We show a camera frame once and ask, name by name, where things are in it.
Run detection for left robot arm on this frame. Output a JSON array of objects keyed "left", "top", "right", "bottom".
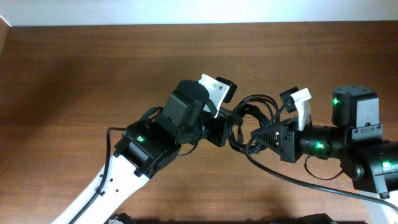
[{"left": 54, "top": 75, "right": 239, "bottom": 223}]

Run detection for black USB cable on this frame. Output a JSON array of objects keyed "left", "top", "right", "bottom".
[{"left": 228, "top": 94, "right": 280, "bottom": 156}]

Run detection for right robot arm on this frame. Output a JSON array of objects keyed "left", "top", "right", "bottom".
[{"left": 252, "top": 85, "right": 397, "bottom": 223}]

